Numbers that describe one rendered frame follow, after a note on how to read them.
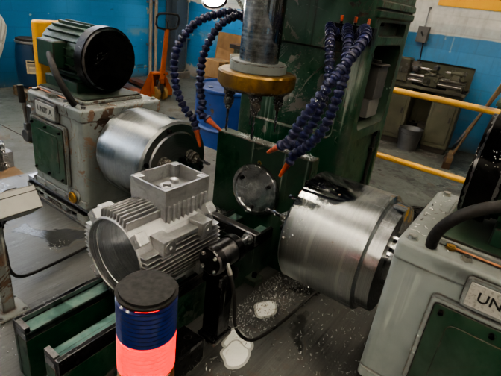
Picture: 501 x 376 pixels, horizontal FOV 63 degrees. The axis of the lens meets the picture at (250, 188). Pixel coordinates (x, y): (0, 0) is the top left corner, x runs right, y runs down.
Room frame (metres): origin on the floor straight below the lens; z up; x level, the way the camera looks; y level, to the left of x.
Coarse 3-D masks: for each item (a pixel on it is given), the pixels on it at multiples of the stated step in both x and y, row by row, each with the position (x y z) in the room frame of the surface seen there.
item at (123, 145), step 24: (120, 120) 1.07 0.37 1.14; (144, 120) 1.05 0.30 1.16; (168, 120) 1.05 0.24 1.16; (120, 144) 1.00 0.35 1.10; (144, 144) 0.97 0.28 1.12; (168, 144) 1.02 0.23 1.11; (192, 144) 1.10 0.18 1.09; (120, 168) 0.98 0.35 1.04; (144, 168) 0.96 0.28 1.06; (192, 168) 1.10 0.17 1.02
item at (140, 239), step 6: (204, 204) 0.74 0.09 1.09; (210, 204) 0.75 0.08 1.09; (96, 210) 0.67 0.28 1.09; (204, 210) 0.74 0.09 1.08; (210, 210) 0.74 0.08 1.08; (90, 216) 0.67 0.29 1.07; (96, 216) 0.66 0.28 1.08; (138, 234) 0.60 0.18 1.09; (144, 234) 0.61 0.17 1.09; (132, 240) 0.60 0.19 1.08; (138, 240) 0.59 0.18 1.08; (144, 240) 0.60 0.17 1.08; (138, 246) 0.59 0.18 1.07; (96, 270) 0.66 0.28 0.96; (96, 276) 0.66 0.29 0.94
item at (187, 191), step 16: (144, 176) 0.73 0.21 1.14; (160, 176) 0.78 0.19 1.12; (176, 176) 0.80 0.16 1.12; (192, 176) 0.79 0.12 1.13; (208, 176) 0.76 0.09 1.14; (144, 192) 0.70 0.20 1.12; (160, 192) 0.68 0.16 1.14; (176, 192) 0.69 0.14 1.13; (192, 192) 0.73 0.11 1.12; (160, 208) 0.68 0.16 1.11; (176, 208) 0.69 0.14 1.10; (192, 208) 0.73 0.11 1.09
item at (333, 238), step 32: (320, 192) 0.74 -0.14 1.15; (352, 192) 0.73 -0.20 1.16; (384, 192) 0.75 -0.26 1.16; (288, 224) 0.71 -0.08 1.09; (320, 224) 0.69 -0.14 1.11; (352, 224) 0.67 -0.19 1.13; (384, 224) 0.67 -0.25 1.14; (288, 256) 0.69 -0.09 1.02; (320, 256) 0.66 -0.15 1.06; (352, 256) 0.63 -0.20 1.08; (384, 256) 0.64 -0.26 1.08; (320, 288) 0.67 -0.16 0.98; (352, 288) 0.62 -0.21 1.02
